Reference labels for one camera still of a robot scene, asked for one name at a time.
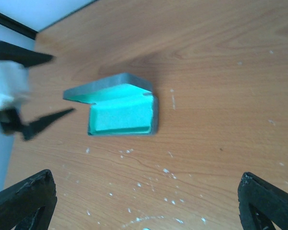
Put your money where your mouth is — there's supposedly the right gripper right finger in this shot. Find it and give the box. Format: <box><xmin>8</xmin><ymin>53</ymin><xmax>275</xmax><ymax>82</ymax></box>
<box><xmin>238</xmin><ymin>172</ymin><xmax>288</xmax><ymax>230</ymax></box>

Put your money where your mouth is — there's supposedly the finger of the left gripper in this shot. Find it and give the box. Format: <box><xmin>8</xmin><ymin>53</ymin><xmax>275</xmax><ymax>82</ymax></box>
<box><xmin>0</xmin><ymin>41</ymin><xmax>54</xmax><ymax>68</ymax></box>
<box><xmin>0</xmin><ymin>108</ymin><xmax>75</xmax><ymax>141</ymax></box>

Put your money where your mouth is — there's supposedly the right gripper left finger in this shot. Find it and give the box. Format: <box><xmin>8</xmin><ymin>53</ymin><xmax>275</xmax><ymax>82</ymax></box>
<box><xmin>0</xmin><ymin>169</ymin><xmax>57</xmax><ymax>230</ymax></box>

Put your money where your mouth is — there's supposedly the grey glasses case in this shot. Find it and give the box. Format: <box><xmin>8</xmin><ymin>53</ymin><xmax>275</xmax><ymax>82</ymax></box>
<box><xmin>63</xmin><ymin>73</ymin><xmax>159</xmax><ymax>136</ymax></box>

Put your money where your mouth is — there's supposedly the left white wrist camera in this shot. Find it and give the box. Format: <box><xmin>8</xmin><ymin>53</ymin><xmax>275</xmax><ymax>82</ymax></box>
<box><xmin>0</xmin><ymin>60</ymin><xmax>31</xmax><ymax>112</ymax></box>

